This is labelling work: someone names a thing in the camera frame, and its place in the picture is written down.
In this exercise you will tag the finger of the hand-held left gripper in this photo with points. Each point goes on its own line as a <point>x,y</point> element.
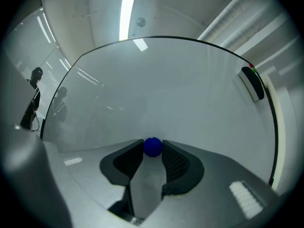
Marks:
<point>107,160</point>
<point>213,174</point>

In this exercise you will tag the blue round magnet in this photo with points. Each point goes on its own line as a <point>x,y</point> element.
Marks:
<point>153,147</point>

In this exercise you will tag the large whiteboard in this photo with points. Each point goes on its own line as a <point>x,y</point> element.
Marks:
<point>166,91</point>

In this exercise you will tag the black whiteboard eraser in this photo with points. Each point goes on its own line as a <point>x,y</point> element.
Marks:
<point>254,84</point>

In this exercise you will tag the small green magnet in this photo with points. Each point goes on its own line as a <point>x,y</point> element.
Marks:
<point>254,69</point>

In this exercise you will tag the round ceiling smoke detector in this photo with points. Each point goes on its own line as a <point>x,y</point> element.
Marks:
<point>141,22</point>

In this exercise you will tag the long ceiling light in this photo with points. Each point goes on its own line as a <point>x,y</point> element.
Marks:
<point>128,13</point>

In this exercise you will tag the white ceiling duct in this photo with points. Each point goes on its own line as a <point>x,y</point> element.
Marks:
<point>237,15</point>

